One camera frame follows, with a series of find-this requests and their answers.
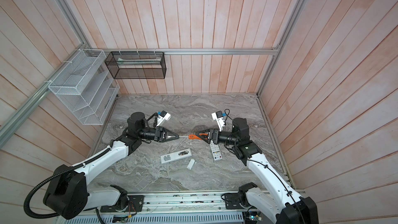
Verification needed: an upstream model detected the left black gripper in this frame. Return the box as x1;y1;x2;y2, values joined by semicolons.
138;126;179;143

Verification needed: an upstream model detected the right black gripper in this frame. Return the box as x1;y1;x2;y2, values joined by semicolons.
197;128;239;147

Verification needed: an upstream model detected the orange handled screwdriver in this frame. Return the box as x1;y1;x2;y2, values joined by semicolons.
179;134;208;140

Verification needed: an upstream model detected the white remote control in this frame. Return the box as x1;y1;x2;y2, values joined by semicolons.
210;141;222;161
161;148;192;164

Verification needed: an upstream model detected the white battery cover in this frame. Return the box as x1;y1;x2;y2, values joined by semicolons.
187;159;195;170

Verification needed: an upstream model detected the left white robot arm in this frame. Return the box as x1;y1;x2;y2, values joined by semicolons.
43;111;179;219

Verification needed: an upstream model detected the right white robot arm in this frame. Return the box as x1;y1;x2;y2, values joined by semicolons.
196;118;319;224

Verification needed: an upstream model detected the aluminium mounting rail front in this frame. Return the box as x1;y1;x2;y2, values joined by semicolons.
52;190;313;217

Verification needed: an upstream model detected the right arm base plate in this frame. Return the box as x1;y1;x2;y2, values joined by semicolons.
221;191;269;209

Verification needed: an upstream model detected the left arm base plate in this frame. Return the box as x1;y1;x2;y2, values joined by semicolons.
100;195;145;213

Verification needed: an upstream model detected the black wire mesh basket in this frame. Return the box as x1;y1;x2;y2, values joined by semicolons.
105;51;167;79

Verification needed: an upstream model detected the aluminium frame bar back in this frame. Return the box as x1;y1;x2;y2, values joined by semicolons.
102;48;279;56

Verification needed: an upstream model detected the aluminium frame bar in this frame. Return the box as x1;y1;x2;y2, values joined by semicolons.
1;43;87;148
102;48;279;56

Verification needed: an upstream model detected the white wire mesh shelf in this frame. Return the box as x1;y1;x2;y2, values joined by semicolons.
49;49;120;125

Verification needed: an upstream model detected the black corrugated cable conduit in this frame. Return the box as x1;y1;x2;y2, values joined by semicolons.
23;147;111;219

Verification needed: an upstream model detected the aluminium frame bar left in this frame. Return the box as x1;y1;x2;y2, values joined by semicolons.
1;43;87;148

